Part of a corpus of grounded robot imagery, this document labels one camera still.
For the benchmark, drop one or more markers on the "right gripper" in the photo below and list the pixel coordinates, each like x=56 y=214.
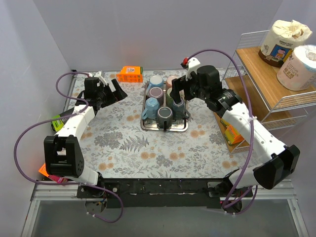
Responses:
x=181 y=84

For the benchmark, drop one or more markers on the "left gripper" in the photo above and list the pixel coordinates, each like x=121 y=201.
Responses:
x=108 y=91

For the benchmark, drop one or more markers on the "purple mug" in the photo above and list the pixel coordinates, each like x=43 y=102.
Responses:
x=157 y=92

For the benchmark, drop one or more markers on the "dark grey mug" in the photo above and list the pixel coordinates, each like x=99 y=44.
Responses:
x=164 y=117

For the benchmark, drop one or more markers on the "light blue faceted mug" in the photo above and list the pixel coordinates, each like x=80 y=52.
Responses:
x=151 y=107

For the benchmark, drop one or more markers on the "dark teal mug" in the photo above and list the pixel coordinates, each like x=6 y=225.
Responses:
x=179 y=110

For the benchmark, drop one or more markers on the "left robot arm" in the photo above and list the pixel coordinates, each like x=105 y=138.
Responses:
x=63 y=155

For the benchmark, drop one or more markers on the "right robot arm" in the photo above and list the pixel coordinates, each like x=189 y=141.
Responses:
x=278 y=160

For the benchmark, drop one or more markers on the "pink mug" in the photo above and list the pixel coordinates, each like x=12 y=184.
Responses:
x=169 y=81

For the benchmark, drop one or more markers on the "green mug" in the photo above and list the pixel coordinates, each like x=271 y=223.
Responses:
x=169 y=100

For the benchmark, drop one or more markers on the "blue white mug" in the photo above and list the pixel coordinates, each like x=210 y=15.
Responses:
x=156 y=81

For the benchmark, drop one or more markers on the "orange box at back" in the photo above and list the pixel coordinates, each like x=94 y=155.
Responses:
x=130 y=74

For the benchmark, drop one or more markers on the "steel tray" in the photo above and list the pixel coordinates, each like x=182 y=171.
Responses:
x=178 y=125

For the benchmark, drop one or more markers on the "green black box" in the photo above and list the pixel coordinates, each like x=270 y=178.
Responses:
x=58 y=124

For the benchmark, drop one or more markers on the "orange yellow box on shelf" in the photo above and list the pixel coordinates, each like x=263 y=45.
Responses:
x=231 y=135

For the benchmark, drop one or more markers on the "cartoon toilet paper roll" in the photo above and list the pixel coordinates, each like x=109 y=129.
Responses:
x=281 y=40

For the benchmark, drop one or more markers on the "orange pink sponge box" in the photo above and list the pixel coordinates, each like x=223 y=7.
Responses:
x=54 y=178

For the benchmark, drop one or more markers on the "pink toilet paper roll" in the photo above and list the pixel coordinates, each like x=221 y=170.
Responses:
x=299 y=70

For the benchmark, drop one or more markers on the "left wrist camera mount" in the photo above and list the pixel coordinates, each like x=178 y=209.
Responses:
x=101 y=78

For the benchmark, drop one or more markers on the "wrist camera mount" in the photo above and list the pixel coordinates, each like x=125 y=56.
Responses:
x=101 y=78
x=191 y=65

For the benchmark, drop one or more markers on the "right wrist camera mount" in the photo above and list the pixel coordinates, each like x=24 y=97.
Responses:
x=191 y=65

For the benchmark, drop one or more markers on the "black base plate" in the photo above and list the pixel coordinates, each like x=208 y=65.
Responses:
x=157 y=192

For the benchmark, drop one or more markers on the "aluminium frame rail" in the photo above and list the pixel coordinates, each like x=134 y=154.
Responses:
x=56 y=211

